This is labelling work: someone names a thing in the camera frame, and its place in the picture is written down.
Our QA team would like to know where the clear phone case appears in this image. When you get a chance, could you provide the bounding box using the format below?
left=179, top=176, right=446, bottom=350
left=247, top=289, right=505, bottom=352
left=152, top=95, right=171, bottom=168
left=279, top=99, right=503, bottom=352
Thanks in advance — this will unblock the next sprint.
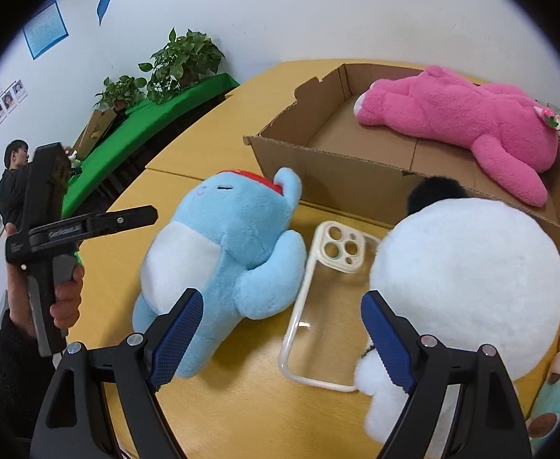
left=278, top=221, right=380, bottom=393

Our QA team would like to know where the light blue plush toy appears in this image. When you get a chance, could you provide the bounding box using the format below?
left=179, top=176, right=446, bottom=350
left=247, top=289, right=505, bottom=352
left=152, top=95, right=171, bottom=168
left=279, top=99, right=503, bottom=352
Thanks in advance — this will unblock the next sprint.
left=133, top=167, right=307, bottom=378

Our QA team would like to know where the small potted green plant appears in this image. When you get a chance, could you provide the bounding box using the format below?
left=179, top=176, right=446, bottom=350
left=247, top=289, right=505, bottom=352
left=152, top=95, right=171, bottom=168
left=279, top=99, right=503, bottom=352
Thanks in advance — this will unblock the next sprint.
left=95, top=75, right=147, bottom=110

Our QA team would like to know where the green cloth covered bench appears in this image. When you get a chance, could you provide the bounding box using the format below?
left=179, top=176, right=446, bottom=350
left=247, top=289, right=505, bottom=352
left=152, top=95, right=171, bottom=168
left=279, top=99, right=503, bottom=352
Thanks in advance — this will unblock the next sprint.
left=62, top=73, right=239, bottom=218

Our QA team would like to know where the brown cardboard box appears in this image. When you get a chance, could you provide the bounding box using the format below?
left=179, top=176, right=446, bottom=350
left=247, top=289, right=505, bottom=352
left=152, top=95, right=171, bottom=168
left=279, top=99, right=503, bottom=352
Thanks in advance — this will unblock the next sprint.
left=243, top=62, right=560, bottom=252

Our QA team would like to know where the person in black background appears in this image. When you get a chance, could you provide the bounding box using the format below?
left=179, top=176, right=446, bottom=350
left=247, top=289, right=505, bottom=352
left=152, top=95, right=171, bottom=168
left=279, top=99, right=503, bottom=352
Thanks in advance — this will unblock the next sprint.
left=0, top=140, right=29, bottom=228

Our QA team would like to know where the black sleeve forearm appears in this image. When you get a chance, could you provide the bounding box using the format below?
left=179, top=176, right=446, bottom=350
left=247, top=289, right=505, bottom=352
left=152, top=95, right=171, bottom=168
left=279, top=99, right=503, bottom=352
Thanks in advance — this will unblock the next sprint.
left=0, top=310, right=56, bottom=441

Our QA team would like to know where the white panda plush toy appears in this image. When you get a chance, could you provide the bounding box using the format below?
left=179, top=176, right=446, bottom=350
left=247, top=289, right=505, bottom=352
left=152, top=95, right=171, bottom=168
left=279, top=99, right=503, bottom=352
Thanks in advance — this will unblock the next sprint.
left=353, top=175, right=560, bottom=446

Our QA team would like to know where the large potted green plant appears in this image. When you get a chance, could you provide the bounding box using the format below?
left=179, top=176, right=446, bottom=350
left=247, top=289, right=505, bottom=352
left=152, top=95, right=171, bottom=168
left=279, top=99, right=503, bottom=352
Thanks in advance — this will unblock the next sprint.
left=138, top=28, right=225, bottom=104

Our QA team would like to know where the person's left hand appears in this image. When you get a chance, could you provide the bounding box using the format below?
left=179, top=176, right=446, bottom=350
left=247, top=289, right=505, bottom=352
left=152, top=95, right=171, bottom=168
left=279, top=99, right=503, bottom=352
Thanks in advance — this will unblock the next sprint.
left=3, top=221, right=86, bottom=340

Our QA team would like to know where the pink bear plush toy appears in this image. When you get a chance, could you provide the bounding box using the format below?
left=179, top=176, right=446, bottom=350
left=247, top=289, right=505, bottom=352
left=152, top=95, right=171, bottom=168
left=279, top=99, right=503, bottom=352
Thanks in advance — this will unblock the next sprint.
left=354, top=65, right=560, bottom=207

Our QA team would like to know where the blue framed wall notice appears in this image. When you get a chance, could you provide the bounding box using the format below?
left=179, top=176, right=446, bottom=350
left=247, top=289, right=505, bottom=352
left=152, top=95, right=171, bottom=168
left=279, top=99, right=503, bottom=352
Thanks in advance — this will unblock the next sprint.
left=23, top=0, right=68, bottom=60

